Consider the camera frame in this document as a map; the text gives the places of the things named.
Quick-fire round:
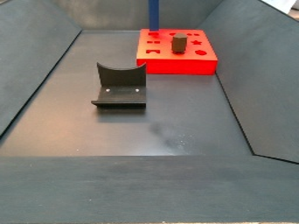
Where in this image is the blue rectangular peg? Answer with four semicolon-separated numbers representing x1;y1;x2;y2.
148;0;158;32

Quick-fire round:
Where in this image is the red shape-sorting board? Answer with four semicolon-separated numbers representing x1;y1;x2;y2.
136;29;219;75

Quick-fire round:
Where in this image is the black curved holder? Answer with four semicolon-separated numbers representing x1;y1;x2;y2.
90;64;146;108

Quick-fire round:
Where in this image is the brown rounded-triangle peg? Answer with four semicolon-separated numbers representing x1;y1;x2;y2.
172;33;186;53

